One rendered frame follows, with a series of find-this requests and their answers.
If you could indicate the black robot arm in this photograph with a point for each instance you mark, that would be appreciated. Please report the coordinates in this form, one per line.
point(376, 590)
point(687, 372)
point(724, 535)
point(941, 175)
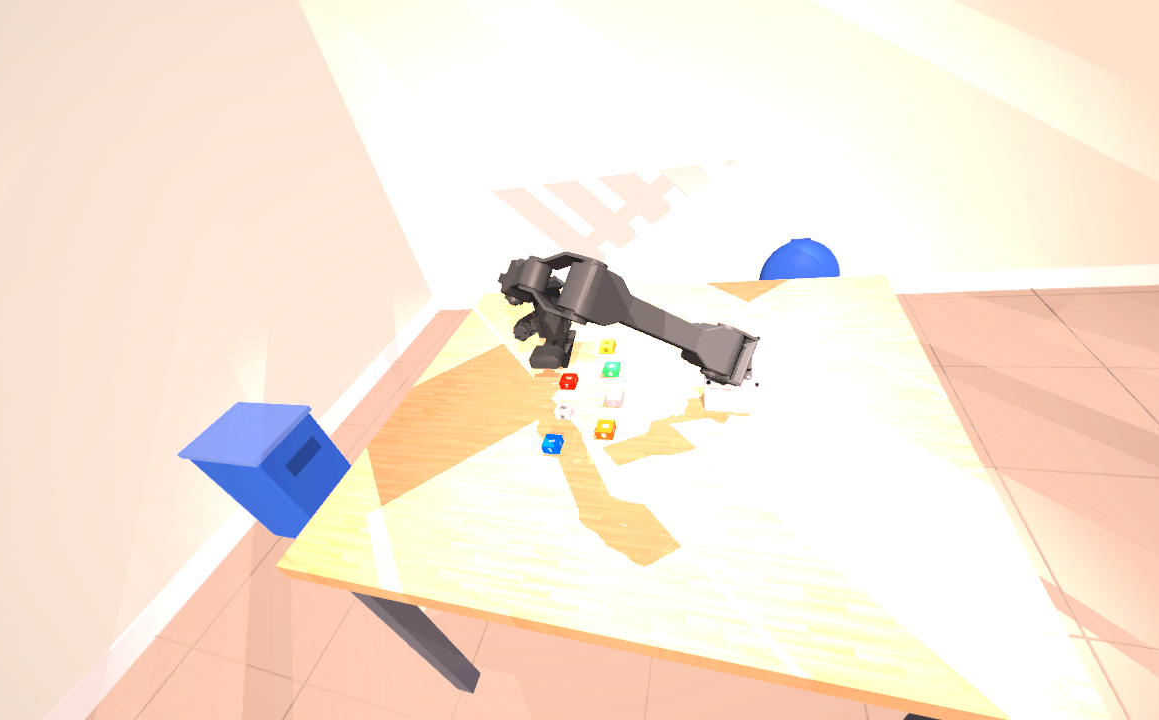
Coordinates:
point(592, 293)

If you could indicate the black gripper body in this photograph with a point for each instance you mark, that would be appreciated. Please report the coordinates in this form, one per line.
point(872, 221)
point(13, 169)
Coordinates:
point(551, 354)

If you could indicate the orange block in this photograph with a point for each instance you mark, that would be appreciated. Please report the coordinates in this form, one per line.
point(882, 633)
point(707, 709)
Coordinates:
point(605, 429)

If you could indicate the blue block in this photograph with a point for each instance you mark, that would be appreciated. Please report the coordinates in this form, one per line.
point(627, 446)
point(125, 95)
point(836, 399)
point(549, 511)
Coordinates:
point(552, 444)

